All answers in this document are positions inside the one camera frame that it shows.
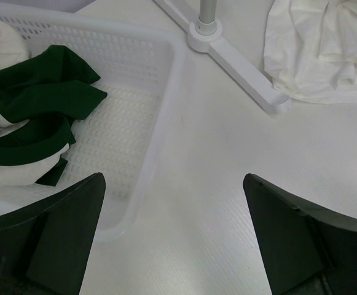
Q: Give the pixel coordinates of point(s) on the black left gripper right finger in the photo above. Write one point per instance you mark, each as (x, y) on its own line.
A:
(305, 248)

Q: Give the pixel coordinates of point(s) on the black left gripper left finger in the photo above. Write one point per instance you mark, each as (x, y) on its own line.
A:
(44, 246)

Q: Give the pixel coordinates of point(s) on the green and white raglan shirt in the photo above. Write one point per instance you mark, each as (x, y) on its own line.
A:
(40, 98)

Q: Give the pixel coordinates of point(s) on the white tank top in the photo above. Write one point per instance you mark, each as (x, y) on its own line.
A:
(310, 50)

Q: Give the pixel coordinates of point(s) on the white plastic basket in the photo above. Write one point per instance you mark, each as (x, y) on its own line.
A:
(140, 69)

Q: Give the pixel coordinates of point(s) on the metal clothes rack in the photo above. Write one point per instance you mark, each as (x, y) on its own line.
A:
(204, 35)

